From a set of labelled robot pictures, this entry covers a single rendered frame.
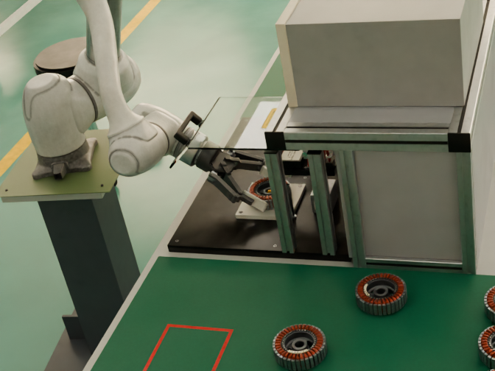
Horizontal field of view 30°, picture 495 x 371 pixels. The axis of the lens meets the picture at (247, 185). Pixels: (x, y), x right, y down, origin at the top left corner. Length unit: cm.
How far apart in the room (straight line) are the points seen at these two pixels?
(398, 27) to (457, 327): 64
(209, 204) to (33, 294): 136
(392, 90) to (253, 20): 355
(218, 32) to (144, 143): 324
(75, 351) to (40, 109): 96
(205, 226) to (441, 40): 80
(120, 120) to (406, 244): 75
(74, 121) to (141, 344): 90
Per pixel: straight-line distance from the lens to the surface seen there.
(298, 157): 228
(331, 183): 234
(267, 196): 234
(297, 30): 201
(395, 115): 201
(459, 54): 197
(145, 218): 388
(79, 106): 276
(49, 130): 274
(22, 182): 283
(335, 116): 203
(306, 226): 230
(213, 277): 223
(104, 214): 291
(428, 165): 199
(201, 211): 243
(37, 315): 355
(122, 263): 304
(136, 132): 225
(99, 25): 237
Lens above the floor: 210
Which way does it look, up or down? 32 degrees down
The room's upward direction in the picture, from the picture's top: 11 degrees counter-clockwise
